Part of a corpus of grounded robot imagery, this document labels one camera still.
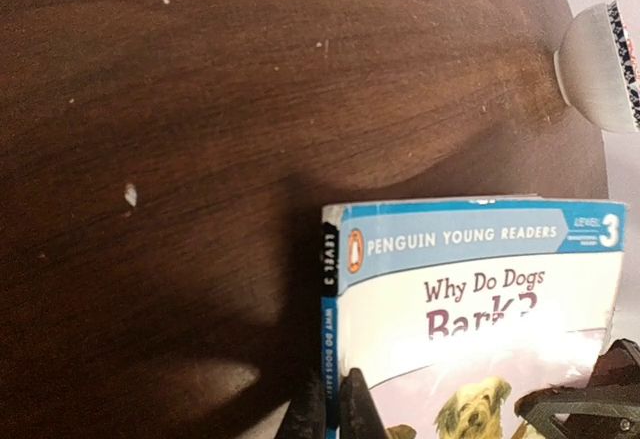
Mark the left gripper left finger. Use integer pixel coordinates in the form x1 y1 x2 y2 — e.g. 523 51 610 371
279 369 326 439

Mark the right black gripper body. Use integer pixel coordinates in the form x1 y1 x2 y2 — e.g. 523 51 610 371
514 339 639 439

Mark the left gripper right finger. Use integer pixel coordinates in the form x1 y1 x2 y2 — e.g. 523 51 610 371
339 368 386 439

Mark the dog picture book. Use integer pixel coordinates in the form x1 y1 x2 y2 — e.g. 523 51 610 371
321 196 627 438

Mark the red patterned bowl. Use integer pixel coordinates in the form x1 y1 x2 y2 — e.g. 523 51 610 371
553 1 639 134

